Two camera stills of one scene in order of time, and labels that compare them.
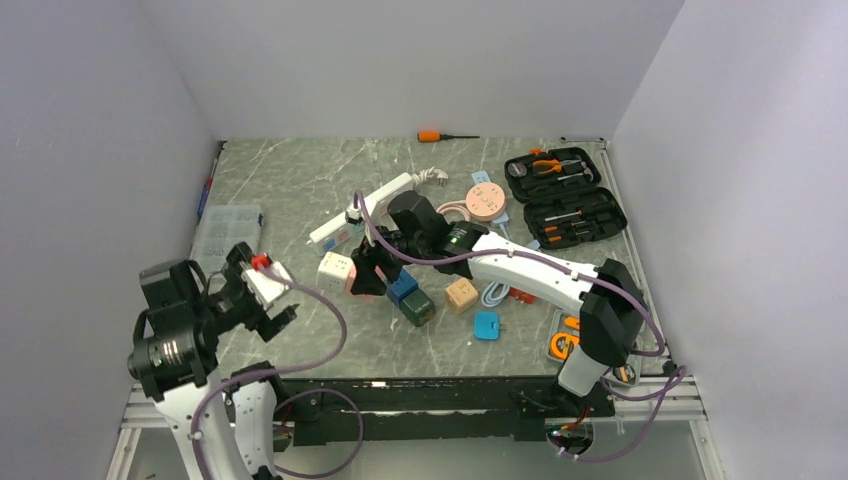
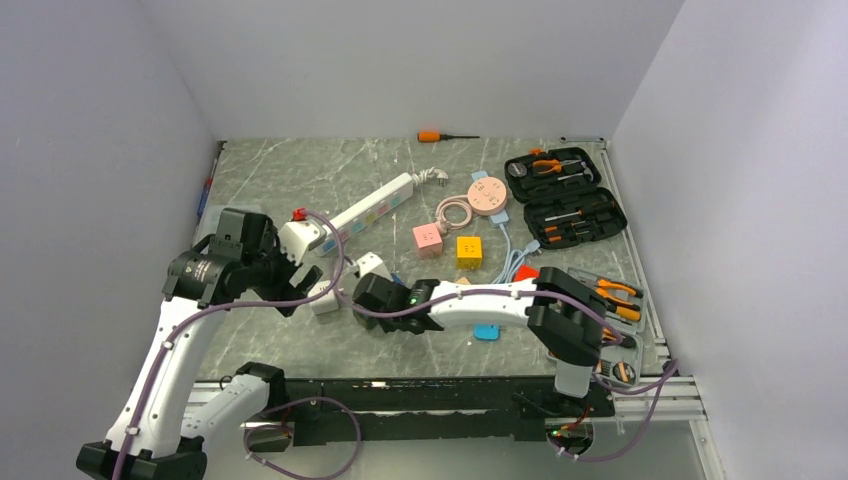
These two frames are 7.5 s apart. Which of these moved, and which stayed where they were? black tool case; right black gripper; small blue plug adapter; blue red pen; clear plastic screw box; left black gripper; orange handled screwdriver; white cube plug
Moved: left black gripper; right black gripper; white cube plug
Stayed: black tool case; clear plastic screw box; small blue plug adapter; orange handled screwdriver; blue red pen
